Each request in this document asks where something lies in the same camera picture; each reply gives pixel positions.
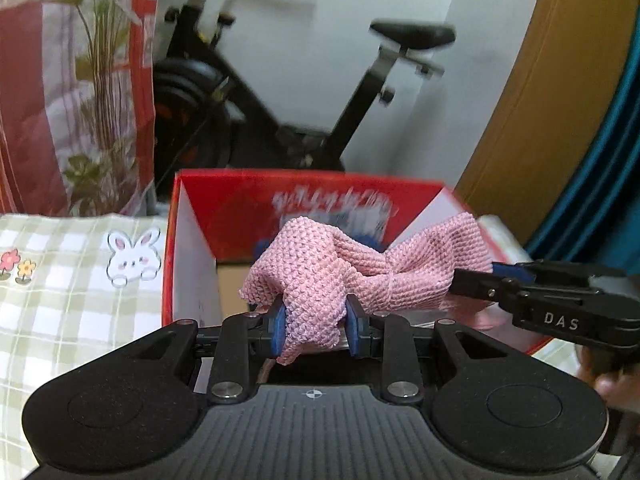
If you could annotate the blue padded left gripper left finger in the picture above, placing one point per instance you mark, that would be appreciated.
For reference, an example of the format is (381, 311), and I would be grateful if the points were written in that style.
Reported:
(276, 328)

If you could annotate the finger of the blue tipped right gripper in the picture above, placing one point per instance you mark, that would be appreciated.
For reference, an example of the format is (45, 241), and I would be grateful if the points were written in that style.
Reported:
(513, 271)

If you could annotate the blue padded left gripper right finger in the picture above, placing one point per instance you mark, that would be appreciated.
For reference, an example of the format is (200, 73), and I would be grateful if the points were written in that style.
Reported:
(357, 327)

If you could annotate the pink knitted cloth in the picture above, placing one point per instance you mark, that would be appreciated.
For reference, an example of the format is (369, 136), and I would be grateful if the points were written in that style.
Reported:
(313, 267)

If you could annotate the person's right hand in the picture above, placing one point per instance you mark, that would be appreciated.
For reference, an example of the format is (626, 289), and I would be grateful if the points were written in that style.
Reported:
(619, 389)

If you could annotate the teal blue curtain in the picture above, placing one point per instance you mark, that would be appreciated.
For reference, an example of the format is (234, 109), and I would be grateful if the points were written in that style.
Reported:
(596, 218)

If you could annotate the red strawberry cardboard box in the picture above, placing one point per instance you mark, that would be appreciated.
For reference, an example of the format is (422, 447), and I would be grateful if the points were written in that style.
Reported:
(232, 216)

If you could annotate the checked bunny print tablecloth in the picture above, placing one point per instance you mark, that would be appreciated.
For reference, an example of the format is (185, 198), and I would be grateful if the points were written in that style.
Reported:
(60, 310)

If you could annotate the black exercise bike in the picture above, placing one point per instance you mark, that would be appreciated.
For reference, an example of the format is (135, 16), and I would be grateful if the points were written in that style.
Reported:
(297, 84)

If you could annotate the brown wooden door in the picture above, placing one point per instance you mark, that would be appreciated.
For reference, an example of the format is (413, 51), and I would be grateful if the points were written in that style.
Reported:
(569, 66)

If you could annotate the green potted plant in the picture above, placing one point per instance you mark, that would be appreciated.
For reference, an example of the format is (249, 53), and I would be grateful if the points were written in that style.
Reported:
(106, 166)

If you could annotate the red and white patterned curtain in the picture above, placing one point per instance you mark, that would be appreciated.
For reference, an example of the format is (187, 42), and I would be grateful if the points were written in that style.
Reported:
(31, 83)

